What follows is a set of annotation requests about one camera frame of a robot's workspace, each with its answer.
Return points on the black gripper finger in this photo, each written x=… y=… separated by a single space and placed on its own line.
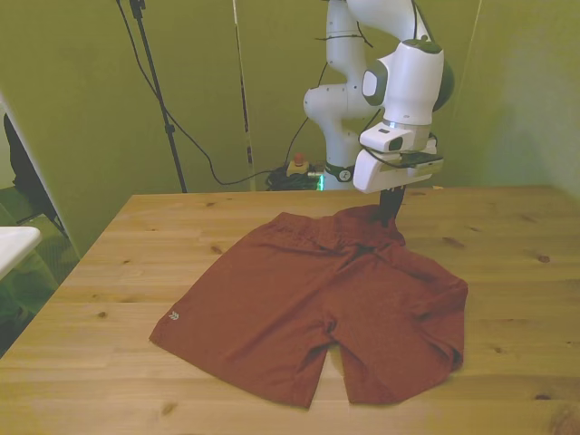
x=385 y=206
x=397 y=201

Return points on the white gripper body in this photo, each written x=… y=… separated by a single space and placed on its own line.
x=369 y=174

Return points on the rust red shorts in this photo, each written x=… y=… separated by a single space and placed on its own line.
x=294 y=294

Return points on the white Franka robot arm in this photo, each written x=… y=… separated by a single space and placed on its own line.
x=412 y=81

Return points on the red emergency stop button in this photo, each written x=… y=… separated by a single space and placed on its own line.
x=299 y=163

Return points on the black tripod stand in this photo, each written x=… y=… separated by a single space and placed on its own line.
x=156 y=86

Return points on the white tray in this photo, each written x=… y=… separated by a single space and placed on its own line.
x=16 y=244

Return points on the white wrist mount box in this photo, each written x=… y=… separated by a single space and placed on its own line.
x=385 y=136

